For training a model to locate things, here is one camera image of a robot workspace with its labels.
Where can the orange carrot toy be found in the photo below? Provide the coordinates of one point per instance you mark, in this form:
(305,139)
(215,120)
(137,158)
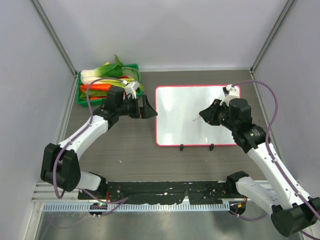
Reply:
(96,87)

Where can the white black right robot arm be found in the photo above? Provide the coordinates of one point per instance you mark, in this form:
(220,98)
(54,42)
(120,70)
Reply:
(289,206)

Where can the pink framed whiteboard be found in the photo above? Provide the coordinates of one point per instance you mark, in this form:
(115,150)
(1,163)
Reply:
(177,106)

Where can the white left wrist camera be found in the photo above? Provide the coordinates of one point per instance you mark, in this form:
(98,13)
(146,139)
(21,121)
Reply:
(131,89)

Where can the green leaf vegetable toy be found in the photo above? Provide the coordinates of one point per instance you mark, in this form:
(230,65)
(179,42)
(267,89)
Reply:
(92,94)

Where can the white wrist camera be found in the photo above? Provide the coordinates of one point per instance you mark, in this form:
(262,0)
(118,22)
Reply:
(131,89)
(230,92)

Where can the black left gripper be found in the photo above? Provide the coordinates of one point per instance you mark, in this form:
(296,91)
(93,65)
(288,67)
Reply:
(146,110)

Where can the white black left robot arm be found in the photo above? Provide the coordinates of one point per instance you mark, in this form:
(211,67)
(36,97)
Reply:
(60,163)

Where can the green onion toy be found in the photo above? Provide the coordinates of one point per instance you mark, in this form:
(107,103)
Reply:
(113,82)

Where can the white slotted cable duct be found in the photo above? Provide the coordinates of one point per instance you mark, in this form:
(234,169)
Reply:
(91,206)

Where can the black right whiteboard stand foot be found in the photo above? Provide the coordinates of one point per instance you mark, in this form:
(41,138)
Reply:
(211,147)

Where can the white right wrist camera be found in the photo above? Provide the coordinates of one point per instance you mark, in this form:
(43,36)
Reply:
(230,92)

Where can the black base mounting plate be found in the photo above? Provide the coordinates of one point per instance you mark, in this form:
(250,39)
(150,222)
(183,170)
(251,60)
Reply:
(163,192)

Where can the bok choy toy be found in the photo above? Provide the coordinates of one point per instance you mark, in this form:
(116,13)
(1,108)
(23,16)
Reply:
(113,70)

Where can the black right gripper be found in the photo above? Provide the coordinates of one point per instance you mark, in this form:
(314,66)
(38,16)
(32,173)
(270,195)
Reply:
(209,115)

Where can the green plastic tray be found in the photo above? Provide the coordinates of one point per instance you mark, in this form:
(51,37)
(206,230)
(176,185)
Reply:
(94,100)

